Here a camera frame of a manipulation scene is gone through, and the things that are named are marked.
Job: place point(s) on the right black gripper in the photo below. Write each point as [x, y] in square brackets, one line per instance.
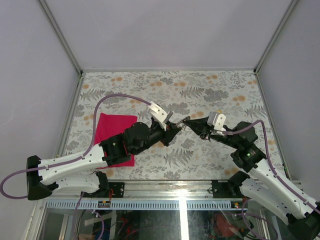
[200, 126]

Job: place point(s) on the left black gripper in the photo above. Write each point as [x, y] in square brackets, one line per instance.
[169, 131]

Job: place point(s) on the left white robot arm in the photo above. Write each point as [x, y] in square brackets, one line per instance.
[48, 176]

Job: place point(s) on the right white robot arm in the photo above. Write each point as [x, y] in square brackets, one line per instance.
[258, 179]

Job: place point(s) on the red cloth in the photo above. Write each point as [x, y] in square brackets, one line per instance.
[110, 125]

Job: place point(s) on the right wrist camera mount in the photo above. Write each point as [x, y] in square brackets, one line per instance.
[217, 121]

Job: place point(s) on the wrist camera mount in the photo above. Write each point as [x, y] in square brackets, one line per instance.
[217, 121]
[160, 113]

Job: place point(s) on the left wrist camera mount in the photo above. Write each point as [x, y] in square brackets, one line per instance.
[160, 113]

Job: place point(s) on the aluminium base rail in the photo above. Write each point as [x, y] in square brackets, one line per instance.
[155, 195]

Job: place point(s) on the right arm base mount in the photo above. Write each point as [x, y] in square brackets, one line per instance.
[225, 187]

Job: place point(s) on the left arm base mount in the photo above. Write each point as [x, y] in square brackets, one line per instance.
[110, 188]

